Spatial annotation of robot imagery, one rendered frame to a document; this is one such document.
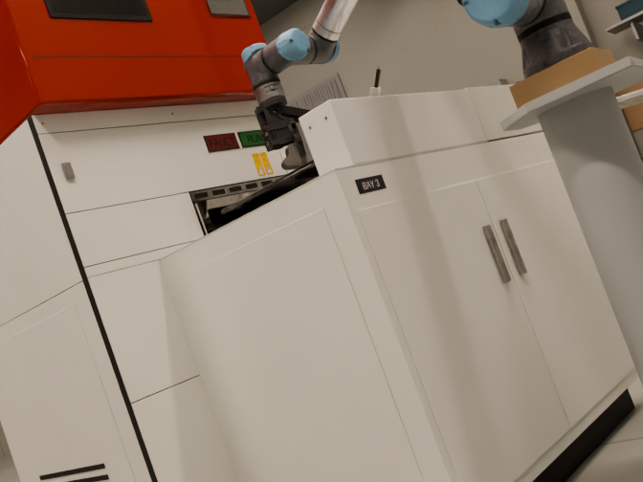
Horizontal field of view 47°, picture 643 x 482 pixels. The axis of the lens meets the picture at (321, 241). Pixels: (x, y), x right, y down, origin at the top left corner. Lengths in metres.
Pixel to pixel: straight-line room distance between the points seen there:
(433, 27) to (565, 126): 9.09
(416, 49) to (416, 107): 9.03
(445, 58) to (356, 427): 9.22
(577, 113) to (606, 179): 0.15
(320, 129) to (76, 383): 0.88
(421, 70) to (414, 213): 9.16
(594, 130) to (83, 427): 1.36
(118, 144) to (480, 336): 0.99
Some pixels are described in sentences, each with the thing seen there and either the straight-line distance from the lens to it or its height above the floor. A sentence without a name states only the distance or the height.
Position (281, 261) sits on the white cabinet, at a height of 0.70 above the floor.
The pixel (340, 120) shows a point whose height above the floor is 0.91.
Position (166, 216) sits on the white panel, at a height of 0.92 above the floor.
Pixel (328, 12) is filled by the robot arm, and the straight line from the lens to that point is 1.97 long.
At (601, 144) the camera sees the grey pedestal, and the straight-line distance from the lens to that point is 1.62.
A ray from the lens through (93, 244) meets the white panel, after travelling 1.81.
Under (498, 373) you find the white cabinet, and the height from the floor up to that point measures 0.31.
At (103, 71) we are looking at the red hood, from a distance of 1.96.
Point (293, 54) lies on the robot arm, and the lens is 1.90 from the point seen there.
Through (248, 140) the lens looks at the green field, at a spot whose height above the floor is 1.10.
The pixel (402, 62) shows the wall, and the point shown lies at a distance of 10.84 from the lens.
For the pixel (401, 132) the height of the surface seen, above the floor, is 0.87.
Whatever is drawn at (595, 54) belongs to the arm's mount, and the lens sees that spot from 1.62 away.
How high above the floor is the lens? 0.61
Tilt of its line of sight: 4 degrees up
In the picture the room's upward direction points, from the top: 20 degrees counter-clockwise
